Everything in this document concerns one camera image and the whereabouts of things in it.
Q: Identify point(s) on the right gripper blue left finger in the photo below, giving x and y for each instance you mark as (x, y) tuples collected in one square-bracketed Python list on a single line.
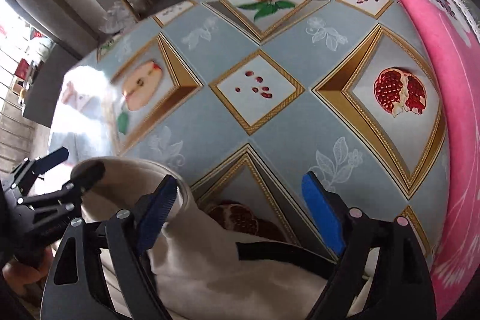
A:
[(155, 213)]

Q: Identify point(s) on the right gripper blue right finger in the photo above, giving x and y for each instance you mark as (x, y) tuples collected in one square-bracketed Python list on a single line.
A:
[(327, 210)]

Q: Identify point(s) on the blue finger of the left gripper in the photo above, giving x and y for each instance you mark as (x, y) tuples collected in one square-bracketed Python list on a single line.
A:
[(84, 177), (46, 163)]

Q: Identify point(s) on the cream zip-up jacket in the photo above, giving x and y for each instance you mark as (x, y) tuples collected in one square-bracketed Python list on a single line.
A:
[(197, 268)]

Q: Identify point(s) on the person's left hand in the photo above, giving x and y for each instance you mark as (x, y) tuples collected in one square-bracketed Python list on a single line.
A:
[(18, 275)]

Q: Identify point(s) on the dark grey cabinet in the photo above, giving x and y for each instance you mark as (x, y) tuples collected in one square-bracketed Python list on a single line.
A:
[(42, 96)]

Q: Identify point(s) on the fruit pattern table cover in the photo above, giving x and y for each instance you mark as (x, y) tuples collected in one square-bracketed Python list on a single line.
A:
[(241, 98)]

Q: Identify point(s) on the pink floral blanket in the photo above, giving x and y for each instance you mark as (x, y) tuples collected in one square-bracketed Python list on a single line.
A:
[(450, 34)]

